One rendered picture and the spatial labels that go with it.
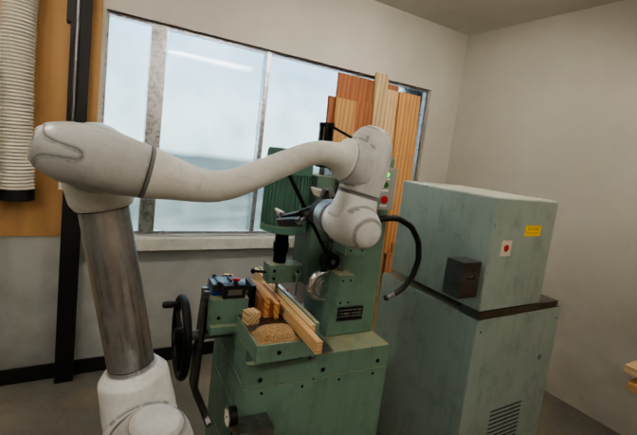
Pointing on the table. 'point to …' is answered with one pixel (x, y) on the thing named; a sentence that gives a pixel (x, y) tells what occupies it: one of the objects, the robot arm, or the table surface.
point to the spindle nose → (281, 248)
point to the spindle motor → (284, 199)
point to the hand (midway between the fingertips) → (297, 201)
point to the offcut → (250, 316)
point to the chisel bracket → (281, 273)
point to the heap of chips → (278, 332)
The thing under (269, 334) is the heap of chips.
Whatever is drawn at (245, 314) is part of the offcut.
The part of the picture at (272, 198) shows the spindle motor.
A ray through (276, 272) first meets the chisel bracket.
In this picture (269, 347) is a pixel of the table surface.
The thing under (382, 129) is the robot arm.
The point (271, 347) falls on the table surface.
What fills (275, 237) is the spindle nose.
